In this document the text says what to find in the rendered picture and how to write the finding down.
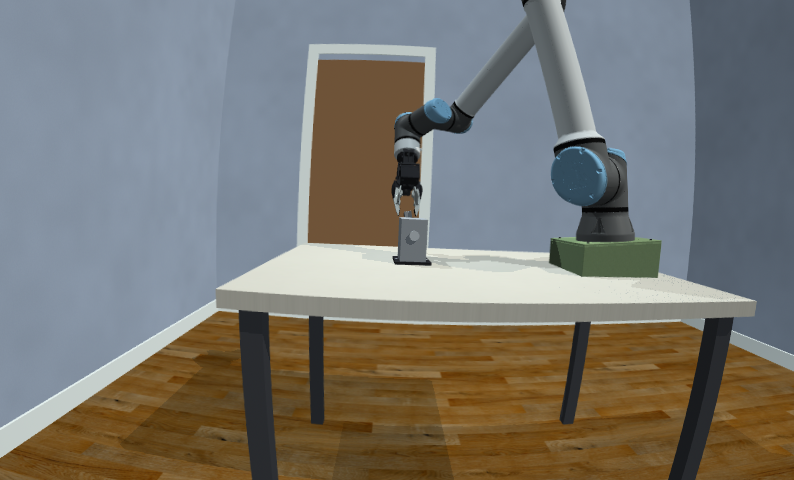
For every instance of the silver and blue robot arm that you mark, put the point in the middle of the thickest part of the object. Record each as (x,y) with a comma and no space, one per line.
(578,175)

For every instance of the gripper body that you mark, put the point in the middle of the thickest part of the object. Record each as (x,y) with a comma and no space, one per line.
(408,170)

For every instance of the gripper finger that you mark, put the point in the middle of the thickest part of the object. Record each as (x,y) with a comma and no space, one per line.
(395,189)
(415,196)

